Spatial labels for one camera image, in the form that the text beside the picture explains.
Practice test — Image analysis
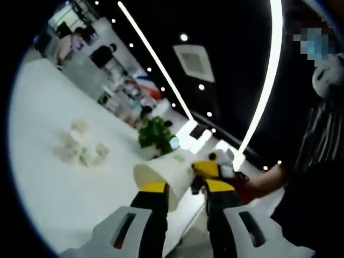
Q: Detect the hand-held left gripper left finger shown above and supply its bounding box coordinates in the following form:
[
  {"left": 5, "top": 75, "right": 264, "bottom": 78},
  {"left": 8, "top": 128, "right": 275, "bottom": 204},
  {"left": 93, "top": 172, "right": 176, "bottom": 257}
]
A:
[{"left": 60, "top": 181, "right": 170, "bottom": 258}]

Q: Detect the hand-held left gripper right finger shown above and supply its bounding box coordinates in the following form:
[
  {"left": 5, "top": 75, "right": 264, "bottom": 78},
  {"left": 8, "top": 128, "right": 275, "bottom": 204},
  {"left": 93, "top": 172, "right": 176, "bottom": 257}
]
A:
[{"left": 205, "top": 179, "right": 316, "bottom": 258}]

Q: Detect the green printed paper cup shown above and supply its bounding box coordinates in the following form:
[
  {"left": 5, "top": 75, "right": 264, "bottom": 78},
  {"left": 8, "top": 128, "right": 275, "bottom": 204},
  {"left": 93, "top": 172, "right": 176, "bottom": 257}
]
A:
[{"left": 133, "top": 154, "right": 196, "bottom": 212}]

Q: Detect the pile of paper cups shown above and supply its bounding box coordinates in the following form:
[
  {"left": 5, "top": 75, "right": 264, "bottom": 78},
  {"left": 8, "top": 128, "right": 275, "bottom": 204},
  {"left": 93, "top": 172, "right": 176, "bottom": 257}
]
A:
[{"left": 52, "top": 119, "right": 110, "bottom": 168}]

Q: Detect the person's right hand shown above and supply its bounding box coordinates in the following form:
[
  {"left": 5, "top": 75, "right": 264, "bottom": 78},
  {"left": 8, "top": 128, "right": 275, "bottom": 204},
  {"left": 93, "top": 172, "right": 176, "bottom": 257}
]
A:
[{"left": 233, "top": 171, "right": 261, "bottom": 204}]

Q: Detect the green leafy plant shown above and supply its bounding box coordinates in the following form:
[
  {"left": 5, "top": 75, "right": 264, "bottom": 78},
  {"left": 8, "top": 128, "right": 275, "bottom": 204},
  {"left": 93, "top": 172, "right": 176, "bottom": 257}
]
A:
[{"left": 138, "top": 116, "right": 177, "bottom": 157}]

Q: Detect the white table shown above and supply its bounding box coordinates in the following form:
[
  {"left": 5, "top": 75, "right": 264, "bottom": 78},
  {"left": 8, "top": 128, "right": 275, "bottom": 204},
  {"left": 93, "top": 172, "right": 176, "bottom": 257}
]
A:
[{"left": 7, "top": 58, "right": 224, "bottom": 257}]

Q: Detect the person in dark clothes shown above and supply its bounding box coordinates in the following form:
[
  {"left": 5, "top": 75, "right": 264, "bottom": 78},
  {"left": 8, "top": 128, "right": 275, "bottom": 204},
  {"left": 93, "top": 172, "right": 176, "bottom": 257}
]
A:
[{"left": 271, "top": 99, "right": 344, "bottom": 242}]

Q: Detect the ceiling air conditioner vent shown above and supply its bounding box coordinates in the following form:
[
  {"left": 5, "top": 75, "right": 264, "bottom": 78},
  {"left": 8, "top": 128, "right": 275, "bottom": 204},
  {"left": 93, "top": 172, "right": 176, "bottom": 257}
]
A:
[{"left": 173, "top": 44, "right": 216, "bottom": 83}]

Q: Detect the long ceiling light strip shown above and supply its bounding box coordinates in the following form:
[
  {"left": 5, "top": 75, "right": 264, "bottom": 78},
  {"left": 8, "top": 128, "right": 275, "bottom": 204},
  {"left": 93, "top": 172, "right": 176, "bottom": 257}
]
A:
[
  {"left": 117, "top": 1, "right": 194, "bottom": 121},
  {"left": 238, "top": 0, "right": 283, "bottom": 154}
]

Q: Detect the white chest-worn device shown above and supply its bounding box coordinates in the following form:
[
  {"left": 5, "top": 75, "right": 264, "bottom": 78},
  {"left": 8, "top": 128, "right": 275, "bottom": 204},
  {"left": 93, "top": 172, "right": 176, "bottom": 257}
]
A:
[{"left": 311, "top": 53, "right": 344, "bottom": 97}]

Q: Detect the grey panel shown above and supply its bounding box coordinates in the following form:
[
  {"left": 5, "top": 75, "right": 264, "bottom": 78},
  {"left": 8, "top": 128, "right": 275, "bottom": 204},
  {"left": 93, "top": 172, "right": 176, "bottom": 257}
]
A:
[{"left": 64, "top": 58, "right": 108, "bottom": 95}]

